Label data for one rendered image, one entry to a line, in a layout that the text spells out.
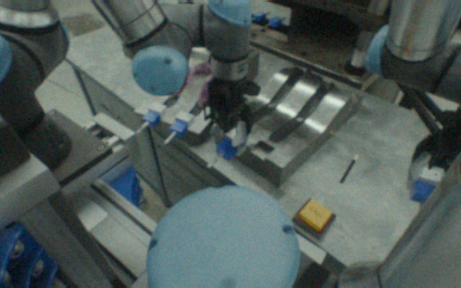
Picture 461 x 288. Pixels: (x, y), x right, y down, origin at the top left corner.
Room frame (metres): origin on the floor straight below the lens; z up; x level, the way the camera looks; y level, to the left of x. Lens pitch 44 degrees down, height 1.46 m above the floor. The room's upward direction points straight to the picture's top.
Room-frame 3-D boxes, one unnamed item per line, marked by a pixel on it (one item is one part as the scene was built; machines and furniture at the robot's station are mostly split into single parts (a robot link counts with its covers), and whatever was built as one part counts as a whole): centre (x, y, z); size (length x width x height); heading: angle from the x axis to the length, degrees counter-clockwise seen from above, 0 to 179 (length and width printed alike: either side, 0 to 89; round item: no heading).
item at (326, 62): (1.82, -0.39, 0.76); 1.30 x 0.84 x 0.07; 47
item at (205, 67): (0.95, 0.09, 0.90); 0.26 x 0.18 x 0.08; 154
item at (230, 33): (0.53, 0.00, 1.25); 0.09 x 0.08 x 0.11; 89
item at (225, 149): (0.52, 0.01, 0.93); 0.13 x 0.05 x 0.05; 142
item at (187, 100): (0.95, 0.10, 0.86); 0.50 x 0.26 x 0.11; 154
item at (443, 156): (0.39, -0.44, 1.09); 0.09 x 0.08 x 0.12; 154
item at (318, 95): (0.76, -0.20, 0.92); 0.35 x 0.16 x 0.09; 137
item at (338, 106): (0.77, -0.22, 0.87); 0.50 x 0.26 x 0.14; 137
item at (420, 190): (0.38, -0.43, 0.93); 0.13 x 0.05 x 0.05; 154
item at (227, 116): (0.53, 0.00, 1.09); 0.09 x 0.08 x 0.12; 142
